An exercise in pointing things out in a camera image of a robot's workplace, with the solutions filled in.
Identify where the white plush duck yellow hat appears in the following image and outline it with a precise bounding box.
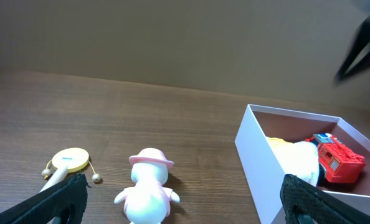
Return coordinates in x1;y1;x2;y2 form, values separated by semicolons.
266;137;320;187

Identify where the white box with pink interior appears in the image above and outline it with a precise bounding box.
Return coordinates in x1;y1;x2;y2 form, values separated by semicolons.
235;105;370;223

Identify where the red toy fire truck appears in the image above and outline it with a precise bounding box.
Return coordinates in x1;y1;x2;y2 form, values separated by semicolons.
305;133;366;184

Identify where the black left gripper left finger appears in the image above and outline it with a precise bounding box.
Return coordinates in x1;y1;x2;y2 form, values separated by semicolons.
0;174;88;224

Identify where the white duck with pink hat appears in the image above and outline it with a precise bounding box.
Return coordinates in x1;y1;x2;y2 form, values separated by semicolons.
114;148;181;224

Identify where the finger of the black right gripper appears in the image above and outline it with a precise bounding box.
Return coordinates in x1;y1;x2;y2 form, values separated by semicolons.
336;15;370;82
340;40;370;78

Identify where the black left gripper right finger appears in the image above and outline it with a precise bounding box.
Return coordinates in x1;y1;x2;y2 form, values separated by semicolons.
280;174;370;224

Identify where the yellow rattle drum toy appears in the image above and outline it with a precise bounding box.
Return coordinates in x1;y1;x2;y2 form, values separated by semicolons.
40;147;102;192

